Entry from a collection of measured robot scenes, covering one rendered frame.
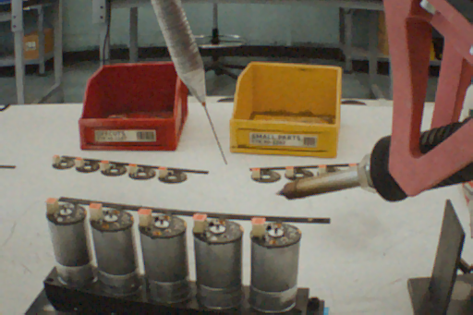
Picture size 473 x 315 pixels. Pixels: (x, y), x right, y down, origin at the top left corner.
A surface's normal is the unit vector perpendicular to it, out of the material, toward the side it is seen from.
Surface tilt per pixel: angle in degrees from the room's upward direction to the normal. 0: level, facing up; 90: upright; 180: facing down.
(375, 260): 0
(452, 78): 87
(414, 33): 98
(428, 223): 0
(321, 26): 90
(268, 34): 90
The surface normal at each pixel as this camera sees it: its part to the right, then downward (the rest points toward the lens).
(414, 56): 0.58, 0.38
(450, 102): -0.79, 0.15
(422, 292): 0.00, -0.95
